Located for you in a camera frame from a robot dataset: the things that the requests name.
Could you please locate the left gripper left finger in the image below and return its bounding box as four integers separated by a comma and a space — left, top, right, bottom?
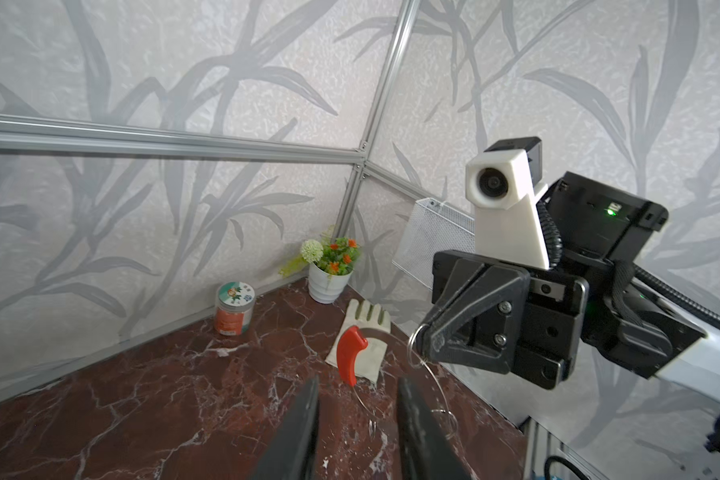
249, 377, 320, 480

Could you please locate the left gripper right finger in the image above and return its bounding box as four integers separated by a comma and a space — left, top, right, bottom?
396, 377, 470, 480

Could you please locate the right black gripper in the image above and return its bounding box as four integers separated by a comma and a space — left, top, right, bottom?
417, 250, 589, 390

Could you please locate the metal keyring with red handle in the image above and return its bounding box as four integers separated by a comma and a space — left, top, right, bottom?
342, 333, 458, 439

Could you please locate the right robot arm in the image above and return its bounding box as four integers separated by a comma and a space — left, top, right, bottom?
412, 172, 720, 453

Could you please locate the cream work glove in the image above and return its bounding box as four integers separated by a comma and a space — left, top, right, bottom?
325, 299, 391, 387

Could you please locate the white pot with flowers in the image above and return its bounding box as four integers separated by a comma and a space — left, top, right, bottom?
278, 228, 362, 304

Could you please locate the white wire mesh basket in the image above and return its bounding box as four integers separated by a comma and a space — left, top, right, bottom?
392, 198, 475, 290

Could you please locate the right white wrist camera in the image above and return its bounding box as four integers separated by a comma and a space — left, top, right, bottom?
465, 136, 551, 270

